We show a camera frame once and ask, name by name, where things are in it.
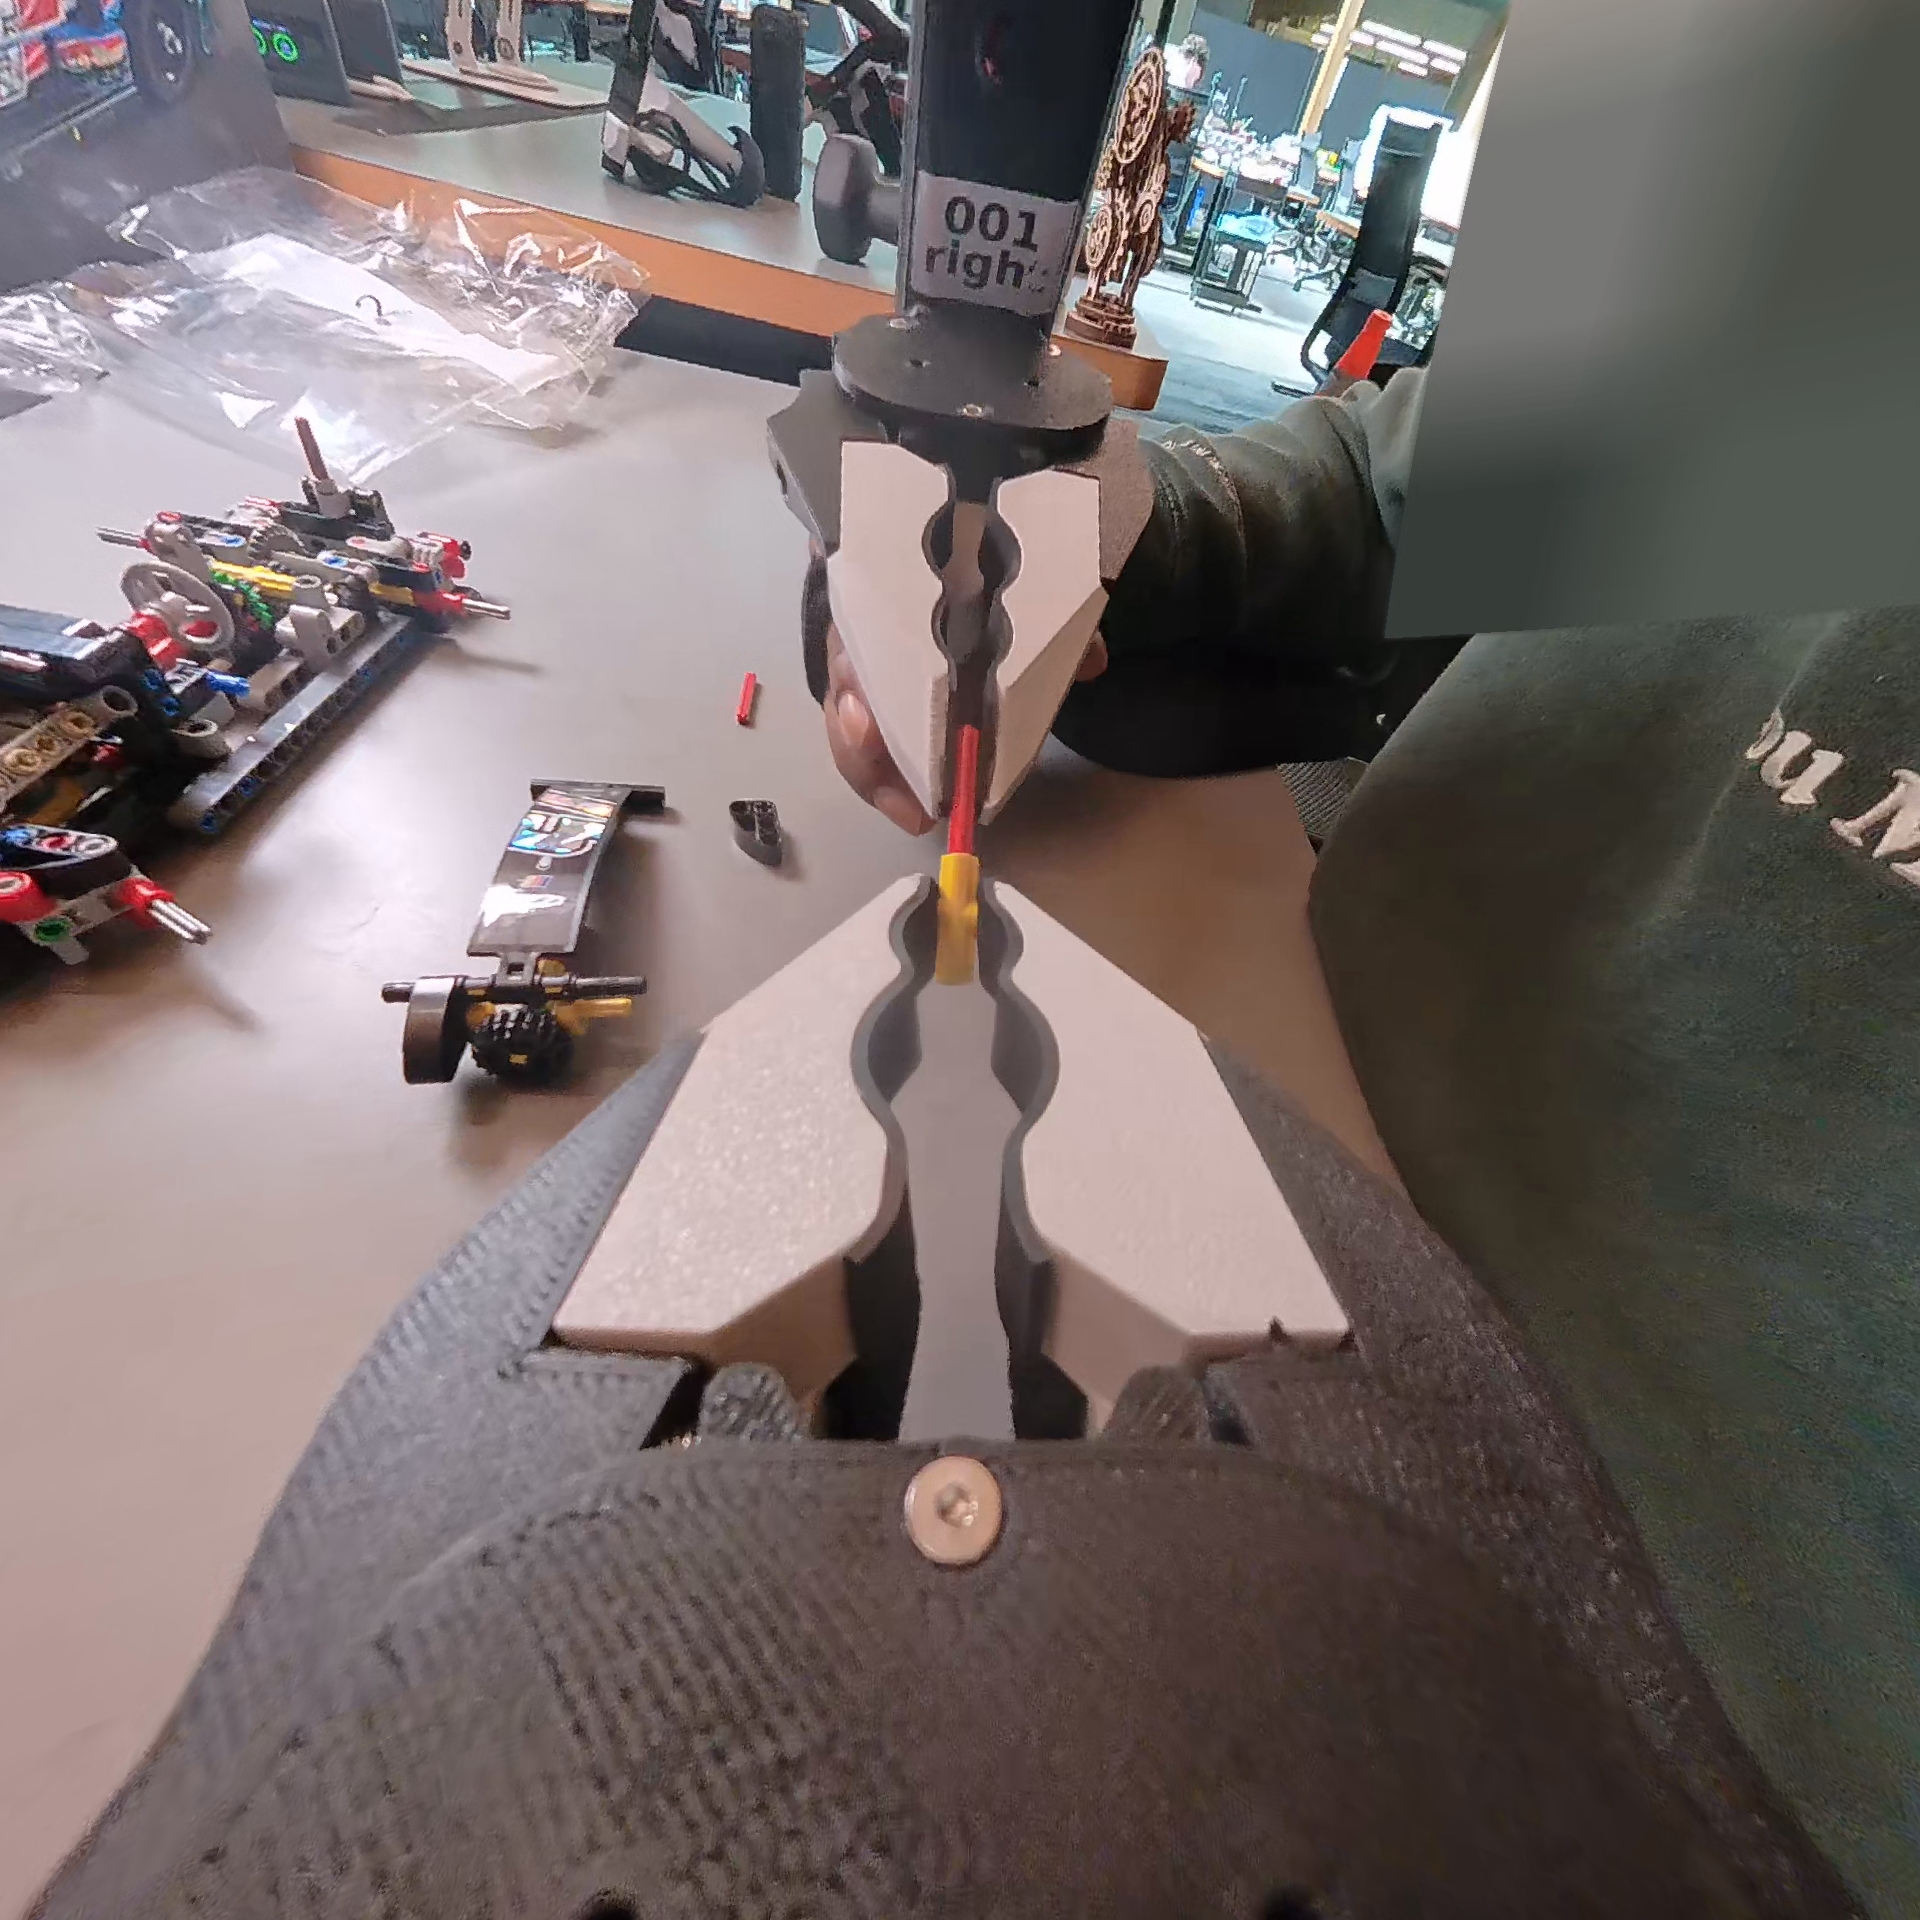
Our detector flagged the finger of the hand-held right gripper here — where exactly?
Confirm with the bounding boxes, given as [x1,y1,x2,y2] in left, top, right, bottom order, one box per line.
[972,470,1112,825]
[829,439,968,825]

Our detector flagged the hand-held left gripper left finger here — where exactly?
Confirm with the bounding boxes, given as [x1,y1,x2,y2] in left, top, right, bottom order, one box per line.
[550,873,945,1444]

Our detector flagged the clear plastic bag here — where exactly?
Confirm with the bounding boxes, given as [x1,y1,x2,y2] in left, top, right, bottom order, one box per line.
[0,287,136,401]
[119,166,653,482]

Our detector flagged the black lego wing assembly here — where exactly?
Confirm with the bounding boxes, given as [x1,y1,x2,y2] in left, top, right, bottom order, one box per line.
[382,778,669,1086]

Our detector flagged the lego set box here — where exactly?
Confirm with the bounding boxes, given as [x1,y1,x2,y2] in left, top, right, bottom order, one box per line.
[0,0,295,295]

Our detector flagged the black office chair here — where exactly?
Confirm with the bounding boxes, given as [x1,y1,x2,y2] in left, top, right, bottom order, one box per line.
[1295,112,1449,401]

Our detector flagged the wooden gear sculpture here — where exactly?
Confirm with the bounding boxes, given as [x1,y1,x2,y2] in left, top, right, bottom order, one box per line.
[1065,47,1190,350]

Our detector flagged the black dumbbell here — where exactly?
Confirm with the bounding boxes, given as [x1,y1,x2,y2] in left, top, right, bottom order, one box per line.
[814,132,904,267]

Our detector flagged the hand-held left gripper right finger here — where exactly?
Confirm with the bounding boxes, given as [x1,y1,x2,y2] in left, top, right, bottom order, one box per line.
[975,873,1352,1443]

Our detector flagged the wood-edged grey table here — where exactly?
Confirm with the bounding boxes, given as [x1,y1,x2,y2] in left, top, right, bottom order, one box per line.
[286,60,1173,407]

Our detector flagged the black box green light ring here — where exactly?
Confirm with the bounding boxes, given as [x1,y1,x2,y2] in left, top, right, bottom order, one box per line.
[246,0,407,108]

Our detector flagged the black white gadget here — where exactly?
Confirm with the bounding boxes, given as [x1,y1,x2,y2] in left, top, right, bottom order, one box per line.
[598,67,767,204]

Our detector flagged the lego car chassis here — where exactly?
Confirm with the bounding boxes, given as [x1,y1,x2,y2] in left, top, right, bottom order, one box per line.
[0,411,512,992]

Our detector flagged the person's right hand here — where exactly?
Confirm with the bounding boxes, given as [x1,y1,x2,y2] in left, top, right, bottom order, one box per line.
[815,622,939,836]

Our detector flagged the plywood stand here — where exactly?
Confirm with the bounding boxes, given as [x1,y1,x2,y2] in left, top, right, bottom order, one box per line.
[401,0,600,108]

